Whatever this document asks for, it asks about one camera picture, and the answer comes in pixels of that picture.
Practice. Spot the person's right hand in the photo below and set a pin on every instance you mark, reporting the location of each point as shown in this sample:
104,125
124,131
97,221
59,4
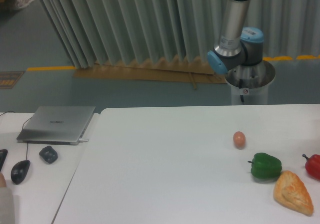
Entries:
3,183

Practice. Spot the brown cardboard sheet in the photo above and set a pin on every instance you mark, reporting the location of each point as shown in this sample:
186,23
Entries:
193,72

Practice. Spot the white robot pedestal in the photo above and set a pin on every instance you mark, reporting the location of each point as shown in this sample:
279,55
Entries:
249,85

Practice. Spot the silver closed laptop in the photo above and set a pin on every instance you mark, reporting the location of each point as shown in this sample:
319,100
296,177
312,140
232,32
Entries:
57,125

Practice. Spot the black keyboard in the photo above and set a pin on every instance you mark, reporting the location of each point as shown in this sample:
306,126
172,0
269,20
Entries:
3,156

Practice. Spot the golden bread loaf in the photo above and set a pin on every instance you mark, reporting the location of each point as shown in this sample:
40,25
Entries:
290,192

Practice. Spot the black computer mouse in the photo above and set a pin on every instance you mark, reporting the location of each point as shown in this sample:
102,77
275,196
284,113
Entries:
20,171

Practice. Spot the dark grey small controller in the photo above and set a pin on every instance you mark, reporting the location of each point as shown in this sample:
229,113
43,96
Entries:
48,154

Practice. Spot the white laptop plug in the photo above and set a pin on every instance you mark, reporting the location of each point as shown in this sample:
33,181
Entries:
83,140

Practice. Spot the green bell pepper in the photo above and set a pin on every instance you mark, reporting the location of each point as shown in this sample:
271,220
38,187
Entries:
265,166

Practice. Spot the pale green folding curtain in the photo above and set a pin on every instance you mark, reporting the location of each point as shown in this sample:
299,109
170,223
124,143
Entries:
136,30

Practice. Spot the red bell pepper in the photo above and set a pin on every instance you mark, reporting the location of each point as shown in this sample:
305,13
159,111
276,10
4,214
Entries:
312,166

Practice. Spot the brown egg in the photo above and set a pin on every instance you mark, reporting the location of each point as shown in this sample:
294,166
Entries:
239,139

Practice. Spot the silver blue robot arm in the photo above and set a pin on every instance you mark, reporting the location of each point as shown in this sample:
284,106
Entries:
236,29

